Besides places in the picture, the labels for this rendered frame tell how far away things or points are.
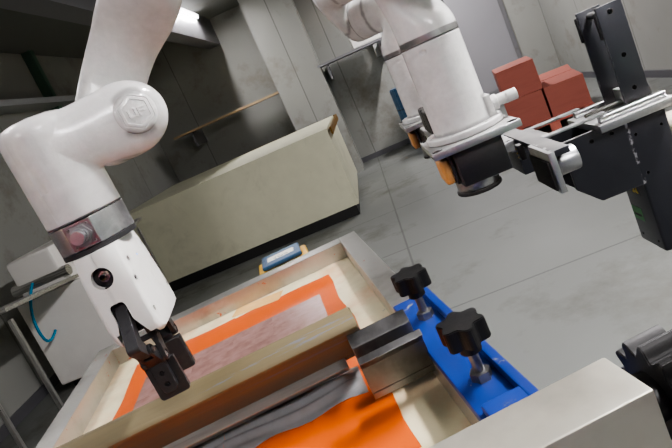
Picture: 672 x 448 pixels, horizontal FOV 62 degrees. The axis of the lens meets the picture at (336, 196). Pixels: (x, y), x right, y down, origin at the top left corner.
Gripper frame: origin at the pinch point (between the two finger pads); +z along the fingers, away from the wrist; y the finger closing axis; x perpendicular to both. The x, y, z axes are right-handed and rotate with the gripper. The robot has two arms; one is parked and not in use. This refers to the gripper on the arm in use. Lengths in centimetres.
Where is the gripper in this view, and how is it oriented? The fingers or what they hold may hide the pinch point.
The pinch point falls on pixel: (172, 366)
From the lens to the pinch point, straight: 64.2
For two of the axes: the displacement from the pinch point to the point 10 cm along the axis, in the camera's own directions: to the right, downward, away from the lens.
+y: -1.5, -1.4, 9.8
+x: -9.0, 4.4, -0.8
